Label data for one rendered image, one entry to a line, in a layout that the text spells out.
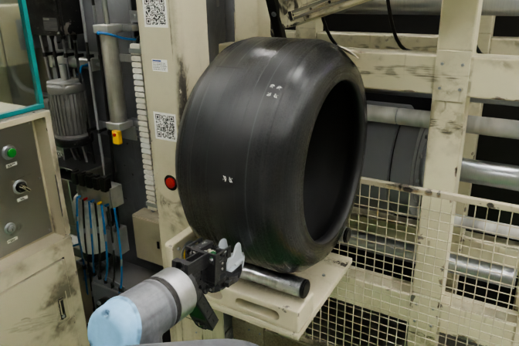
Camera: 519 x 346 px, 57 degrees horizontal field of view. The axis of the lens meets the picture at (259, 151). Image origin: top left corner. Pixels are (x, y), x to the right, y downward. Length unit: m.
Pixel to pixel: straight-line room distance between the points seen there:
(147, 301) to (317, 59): 0.57
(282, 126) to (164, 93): 0.43
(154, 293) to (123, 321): 0.07
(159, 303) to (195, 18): 0.72
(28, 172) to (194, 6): 0.62
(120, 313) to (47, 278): 0.74
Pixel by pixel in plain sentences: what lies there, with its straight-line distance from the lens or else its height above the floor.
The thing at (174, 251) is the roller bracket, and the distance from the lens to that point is 1.25.
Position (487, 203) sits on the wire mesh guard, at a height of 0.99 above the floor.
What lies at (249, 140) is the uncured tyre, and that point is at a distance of 0.91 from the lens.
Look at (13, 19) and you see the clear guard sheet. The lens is 1.33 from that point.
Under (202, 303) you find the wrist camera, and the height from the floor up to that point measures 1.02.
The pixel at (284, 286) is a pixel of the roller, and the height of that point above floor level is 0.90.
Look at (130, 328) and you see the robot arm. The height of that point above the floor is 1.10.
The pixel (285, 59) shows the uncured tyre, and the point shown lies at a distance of 0.99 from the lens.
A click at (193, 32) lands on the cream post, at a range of 1.23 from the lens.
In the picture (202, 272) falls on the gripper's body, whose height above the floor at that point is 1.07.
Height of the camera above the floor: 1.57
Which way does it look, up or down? 20 degrees down
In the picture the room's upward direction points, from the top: 1 degrees counter-clockwise
